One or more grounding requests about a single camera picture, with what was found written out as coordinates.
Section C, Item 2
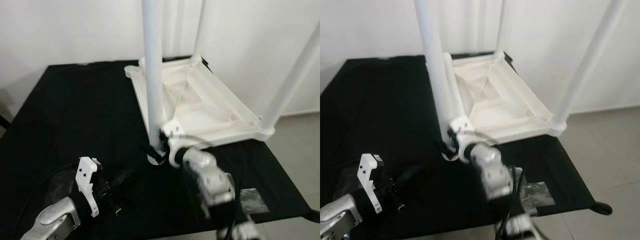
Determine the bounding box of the black tablecloth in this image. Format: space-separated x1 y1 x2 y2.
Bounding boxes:
320 52 614 240
0 55 321 239

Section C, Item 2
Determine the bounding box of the white plastic children table top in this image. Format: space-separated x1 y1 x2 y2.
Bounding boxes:
442 50 569 161
124 56 276 166

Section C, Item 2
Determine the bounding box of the crumpled clear plastic sheet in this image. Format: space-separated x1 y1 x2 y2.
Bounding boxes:
520 181 557 211
239 187 272 215

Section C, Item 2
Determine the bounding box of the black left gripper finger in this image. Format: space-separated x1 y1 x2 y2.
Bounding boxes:
396 166 435 187
114 169 146 190

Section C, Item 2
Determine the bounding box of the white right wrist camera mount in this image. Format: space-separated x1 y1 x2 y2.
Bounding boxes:
450 116 476 164
162 120 189 169

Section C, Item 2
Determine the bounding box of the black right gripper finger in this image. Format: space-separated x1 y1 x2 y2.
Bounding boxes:
142 144 163 163
434 140 455 158

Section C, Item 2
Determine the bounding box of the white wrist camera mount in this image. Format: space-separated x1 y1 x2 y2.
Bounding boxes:
359 153 386 209
162 120 189 169
76 156 104 218
450 116 476 164

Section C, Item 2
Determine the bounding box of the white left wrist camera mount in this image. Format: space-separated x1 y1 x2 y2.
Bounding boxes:
76 156 104 218
359 153 386 209

